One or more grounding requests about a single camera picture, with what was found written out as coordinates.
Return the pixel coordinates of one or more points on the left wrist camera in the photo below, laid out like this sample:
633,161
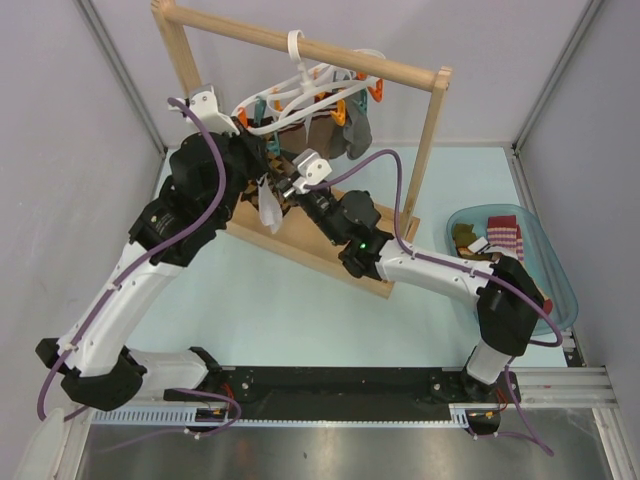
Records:
203,103

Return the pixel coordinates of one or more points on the purple striped sock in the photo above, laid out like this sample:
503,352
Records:
508,238

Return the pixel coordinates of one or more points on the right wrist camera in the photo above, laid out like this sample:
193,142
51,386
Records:
311,170

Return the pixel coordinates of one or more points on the tan striped sock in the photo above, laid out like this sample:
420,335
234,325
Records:
293,137
325,136

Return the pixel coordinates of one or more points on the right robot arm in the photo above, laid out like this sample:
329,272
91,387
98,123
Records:
505,298

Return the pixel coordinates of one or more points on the white sock black stripes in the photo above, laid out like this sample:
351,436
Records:
482,246

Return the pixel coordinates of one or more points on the grey sock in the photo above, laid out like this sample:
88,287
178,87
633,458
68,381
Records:
356,133

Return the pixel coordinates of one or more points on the white plastic clip hanger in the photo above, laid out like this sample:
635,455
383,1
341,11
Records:
299,97

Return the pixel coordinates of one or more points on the dark red sock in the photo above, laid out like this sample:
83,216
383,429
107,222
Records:
502,222

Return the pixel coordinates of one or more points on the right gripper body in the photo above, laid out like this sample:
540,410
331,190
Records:
318,204

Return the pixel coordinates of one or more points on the brown argyle sock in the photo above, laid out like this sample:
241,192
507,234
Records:
280,166

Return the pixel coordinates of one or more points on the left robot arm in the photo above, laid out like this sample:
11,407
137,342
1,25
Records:
208,175

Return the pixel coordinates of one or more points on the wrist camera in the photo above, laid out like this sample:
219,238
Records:
311,170
203,103

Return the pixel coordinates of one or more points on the teal clip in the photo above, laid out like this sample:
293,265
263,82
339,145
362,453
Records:
359,102
273,146

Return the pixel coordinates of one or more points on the orange clip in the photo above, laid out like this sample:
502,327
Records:
242,116
376,90
339,113

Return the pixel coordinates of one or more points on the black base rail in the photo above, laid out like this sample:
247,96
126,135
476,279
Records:
531,387

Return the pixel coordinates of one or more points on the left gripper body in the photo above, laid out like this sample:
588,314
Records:
246,163

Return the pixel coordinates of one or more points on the olive orange striped sock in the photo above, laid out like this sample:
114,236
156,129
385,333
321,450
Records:
463,236

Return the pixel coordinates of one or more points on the white cable duct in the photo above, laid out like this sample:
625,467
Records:
210,416

